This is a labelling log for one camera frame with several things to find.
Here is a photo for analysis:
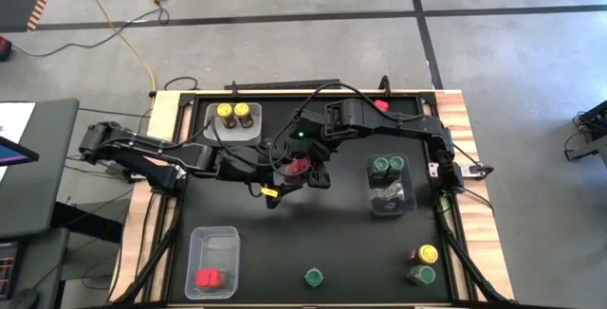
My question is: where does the grey side desk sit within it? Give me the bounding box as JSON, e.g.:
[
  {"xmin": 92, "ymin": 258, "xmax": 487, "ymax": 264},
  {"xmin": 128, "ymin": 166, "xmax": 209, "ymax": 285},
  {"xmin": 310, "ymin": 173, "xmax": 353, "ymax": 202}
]
[{"xmin": 0, "ymin": 98, "xmax": 81, "ymax": 242}]

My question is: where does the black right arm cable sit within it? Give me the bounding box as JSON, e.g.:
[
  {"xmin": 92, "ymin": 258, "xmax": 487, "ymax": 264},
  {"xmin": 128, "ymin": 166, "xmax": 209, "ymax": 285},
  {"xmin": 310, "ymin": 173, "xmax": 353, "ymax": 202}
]
[{"xmin": 267, "ymin": 81, "xmax": 431, "ymax": 177}]

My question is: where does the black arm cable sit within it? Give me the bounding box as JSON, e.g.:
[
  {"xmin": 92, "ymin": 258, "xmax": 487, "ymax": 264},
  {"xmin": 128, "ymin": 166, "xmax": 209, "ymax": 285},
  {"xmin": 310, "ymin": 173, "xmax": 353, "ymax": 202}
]
[
  {"xmin": 187, "ymin": 117, "xmax": 285, "ymax": 196},
  {"xmin": 267, "ymin": 81, "xmax": 431, "ymax": 177}
]

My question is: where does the black floor cable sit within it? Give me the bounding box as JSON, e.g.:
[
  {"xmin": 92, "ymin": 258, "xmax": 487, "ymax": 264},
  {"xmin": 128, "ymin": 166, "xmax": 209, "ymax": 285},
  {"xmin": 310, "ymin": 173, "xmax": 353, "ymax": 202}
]
[{"xmin": 9, "ymin": 0, "xmax": 171, "ymax": 59}]

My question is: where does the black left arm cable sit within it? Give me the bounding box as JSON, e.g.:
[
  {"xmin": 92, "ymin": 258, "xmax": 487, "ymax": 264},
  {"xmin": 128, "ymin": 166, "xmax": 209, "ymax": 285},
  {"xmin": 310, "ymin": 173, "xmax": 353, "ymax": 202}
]
[{"xmin": 187, "ymin": 117, "xmax": 285, "ymax": 196}]

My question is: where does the black equipment with cables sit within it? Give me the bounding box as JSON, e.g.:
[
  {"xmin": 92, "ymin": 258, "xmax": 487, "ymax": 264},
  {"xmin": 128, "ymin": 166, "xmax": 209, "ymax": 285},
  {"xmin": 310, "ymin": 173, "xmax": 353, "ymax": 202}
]
[{"xmin": 562, "ymin": 99, "xmax": 607, "ymax": 164}]

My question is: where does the backlit keyboard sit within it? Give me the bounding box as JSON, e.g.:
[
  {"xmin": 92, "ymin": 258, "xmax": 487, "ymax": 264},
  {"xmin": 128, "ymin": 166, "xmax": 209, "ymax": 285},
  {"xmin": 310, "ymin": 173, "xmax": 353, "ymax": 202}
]
[{"xmin": 0, "ymin": 238, "xmax": 24, "ymax": 301}]

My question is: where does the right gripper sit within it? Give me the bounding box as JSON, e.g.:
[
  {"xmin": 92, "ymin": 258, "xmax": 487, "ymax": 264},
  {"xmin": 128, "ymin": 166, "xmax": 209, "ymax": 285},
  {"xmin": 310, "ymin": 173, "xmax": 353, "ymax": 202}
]
[{"xmin": 286, "ymin": 140, "xmax": 333, "ymax": 191}]

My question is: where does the white paper sheet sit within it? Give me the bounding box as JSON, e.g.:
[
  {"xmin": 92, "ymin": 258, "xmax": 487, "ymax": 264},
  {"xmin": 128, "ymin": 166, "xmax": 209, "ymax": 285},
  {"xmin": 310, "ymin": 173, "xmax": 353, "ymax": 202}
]
[{"xmin": 0, "ymin": 101, "xmax": 37, "ymax": 145}]

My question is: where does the long yellow power cord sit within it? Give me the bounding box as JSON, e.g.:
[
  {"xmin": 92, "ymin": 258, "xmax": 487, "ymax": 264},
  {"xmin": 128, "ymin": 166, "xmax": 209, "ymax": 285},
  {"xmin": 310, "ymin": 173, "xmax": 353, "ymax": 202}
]
[{"xmin": 70, "ymin": 0, "xmax": 158, "ymax": 95}]

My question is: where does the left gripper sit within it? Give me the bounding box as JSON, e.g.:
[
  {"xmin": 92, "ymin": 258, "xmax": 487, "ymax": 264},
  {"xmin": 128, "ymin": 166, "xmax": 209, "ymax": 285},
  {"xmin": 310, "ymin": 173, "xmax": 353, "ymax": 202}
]
[{"xmin": 258, "ymin": 150, "xmax": 304, "ymax": 210}]

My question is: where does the smoky translucent plastic bin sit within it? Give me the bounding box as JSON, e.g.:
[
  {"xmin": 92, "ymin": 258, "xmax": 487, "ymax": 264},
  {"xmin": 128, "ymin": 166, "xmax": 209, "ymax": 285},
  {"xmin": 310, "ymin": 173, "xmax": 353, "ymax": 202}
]
[{"xmin": 365, "ymin": 154, "xmax": 419, "ymax": 219}]

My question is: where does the dark tilted screen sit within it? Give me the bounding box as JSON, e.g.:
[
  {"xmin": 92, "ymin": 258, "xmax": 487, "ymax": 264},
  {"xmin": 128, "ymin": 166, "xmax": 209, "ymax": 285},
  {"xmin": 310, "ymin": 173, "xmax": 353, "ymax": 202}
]
[{"xmin": 0, "ymin": 135, "xmax": 40, "ymax": 167}]

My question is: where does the black table frame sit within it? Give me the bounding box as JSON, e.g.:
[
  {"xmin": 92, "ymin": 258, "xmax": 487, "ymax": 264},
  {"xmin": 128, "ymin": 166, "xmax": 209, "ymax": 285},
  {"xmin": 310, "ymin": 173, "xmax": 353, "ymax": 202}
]
[{"xmin": 107, "ymin": 74, "xmax": 516, "ymax": 309}]

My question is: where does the black floor strip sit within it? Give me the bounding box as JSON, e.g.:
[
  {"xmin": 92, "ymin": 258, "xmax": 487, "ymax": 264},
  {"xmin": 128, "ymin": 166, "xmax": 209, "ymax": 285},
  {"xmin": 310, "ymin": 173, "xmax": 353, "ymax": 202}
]
[{"xmin": 224, "ymin": 78, "xmax": 342, "ymax": 92}]

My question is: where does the yellow-lid dark spice jar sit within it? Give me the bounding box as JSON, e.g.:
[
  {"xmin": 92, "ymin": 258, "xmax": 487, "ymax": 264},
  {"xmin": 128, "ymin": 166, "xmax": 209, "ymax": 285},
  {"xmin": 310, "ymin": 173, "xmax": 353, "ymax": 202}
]
[
  {"xmin": 215, "ymin": 102, "xmax": 238, "ymax": 130},
  {"xmin": 408, "ymin": 244, "xmax": 440, "ymax": 266},
  {"xmin": 233, "ymin": 101, "xmax": 255, "ymax": 129}
]

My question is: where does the white plastic bin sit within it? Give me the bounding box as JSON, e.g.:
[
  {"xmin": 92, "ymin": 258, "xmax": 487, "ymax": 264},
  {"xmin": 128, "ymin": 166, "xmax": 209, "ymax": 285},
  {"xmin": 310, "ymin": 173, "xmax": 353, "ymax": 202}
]
[{"xmin": 202, "ymin": 102, "xmax": 263, "ymax": 148}]

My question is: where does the clear plastic bin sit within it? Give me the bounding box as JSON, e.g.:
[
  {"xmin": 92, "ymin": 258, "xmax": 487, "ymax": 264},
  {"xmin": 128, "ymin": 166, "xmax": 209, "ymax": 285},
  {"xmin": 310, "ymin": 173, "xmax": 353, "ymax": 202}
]
[{"xmin": 183, "ymin": 225, "xmax": 241, "ymax": 300}]

